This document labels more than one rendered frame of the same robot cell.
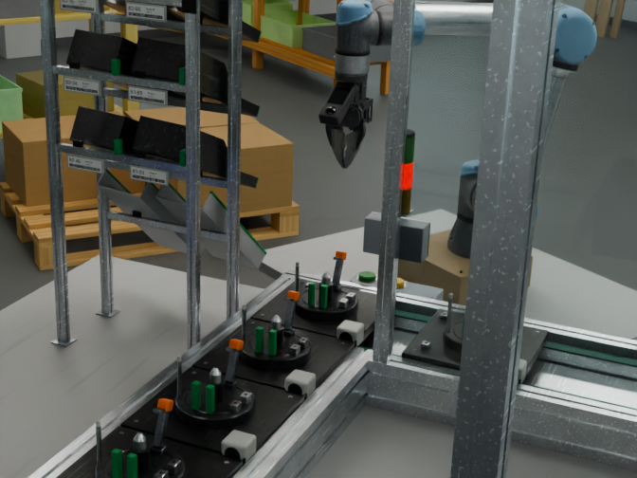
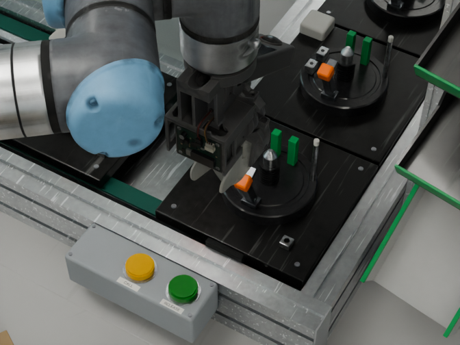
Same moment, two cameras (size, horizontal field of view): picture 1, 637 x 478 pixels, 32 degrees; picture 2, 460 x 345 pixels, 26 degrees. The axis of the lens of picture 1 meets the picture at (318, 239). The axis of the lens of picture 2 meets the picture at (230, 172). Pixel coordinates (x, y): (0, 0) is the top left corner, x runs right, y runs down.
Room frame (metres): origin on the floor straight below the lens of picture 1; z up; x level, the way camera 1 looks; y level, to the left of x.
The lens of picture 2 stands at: (3.11, 0.05, 2.09)
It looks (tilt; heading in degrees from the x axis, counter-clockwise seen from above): 50 degrees down; 188
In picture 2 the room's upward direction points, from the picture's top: straight up
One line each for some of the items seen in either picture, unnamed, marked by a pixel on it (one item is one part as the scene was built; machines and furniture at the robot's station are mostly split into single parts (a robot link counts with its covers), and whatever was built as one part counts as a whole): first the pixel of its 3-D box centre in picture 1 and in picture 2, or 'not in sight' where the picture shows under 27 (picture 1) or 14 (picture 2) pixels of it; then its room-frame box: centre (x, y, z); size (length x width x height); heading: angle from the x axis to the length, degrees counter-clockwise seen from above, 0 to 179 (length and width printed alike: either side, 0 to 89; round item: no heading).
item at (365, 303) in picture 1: (325, 288); (270, 168); (2.19, -0.02, 1.01); 0.24 x 0.24 x 0.13; 67
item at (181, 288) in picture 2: (367, 278); (183, 290); (2.37, -0.12, 0.96); 0.04 x 0.04 x 0.02
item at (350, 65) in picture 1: (350, 64); (222, 37); (2.41, -0.06, 1.45); 0.08 x 0.08 x 0.05
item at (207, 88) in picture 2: (351, 99); (216, 100); (2.41, -0.06, 1.37); 0.09 x 0.08 x 0.12; 157
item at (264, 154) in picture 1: (147, 177); not in sight; (5.28, 0.86, 0.24); 1.31 x 0.90 x 0.47; 119
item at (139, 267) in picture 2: not in sight; (139, 268); (2.35, -0.18, 0.96); 0.04 x 0.04 x 0.02
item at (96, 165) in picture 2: not in sight; (81, 104); (2.05, -0.33, 0.96); 0.24 x 0.24 x 0.02; 67
